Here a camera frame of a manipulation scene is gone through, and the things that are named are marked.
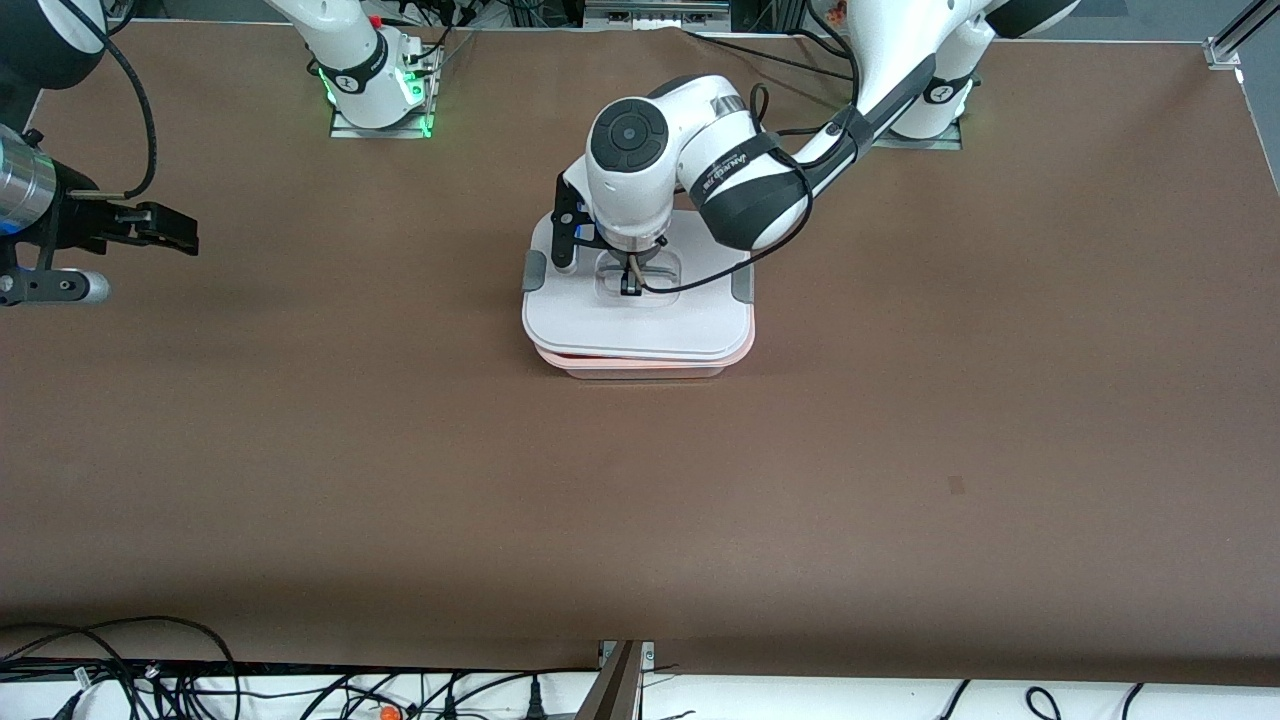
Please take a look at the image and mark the white box lid grey latches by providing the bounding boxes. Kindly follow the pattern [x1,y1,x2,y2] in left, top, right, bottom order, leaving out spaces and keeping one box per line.
[521,205,755,361]

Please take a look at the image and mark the pink plastic box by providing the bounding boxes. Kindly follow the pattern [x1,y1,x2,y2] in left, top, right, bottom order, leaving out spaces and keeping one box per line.
[535,335,756,381]

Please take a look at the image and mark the brown table mat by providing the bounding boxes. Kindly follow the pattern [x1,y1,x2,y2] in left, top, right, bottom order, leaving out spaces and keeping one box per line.
[0,20,1280,686]

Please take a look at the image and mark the aluminium corner profile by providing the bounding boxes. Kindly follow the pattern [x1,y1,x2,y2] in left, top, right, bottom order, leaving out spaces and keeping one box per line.
[1203,0,1280,71]

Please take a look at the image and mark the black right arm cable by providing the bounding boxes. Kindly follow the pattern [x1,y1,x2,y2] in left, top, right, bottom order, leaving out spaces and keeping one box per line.
[55,0,159,201]

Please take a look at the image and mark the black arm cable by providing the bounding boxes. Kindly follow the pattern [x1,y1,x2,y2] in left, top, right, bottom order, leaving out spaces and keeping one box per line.
[635,0,871,294]
[55,0,159,201]

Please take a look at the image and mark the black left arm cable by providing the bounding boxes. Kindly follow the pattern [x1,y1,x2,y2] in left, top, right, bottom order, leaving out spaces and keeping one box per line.
[635,0,871,294]

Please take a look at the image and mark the black cable across mat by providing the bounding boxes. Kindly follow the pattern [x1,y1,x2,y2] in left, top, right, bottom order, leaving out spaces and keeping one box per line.
[683,28,853,83]

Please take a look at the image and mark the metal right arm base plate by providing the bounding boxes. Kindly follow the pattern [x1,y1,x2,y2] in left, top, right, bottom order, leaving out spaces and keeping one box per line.
[330,45,434,139]

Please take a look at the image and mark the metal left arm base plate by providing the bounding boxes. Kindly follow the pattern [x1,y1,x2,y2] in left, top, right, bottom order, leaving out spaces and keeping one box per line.
[870,118,964,151]

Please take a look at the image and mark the black base cables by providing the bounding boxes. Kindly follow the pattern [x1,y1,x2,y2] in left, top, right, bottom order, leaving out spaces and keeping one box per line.
[395,0,483,63]

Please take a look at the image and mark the black looped cable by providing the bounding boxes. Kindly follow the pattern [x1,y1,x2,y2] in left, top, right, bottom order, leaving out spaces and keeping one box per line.
[0,615,243,720]

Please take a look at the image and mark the aluminium profile post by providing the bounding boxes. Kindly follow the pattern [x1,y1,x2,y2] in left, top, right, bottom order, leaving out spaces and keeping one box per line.
[575,640,656,720]

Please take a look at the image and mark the black edge rail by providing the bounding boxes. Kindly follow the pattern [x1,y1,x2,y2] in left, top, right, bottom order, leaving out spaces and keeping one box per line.
[0,658,601,683]

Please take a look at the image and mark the black cable bundle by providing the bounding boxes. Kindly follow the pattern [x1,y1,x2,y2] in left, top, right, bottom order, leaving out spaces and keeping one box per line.
[300,670,601,720]

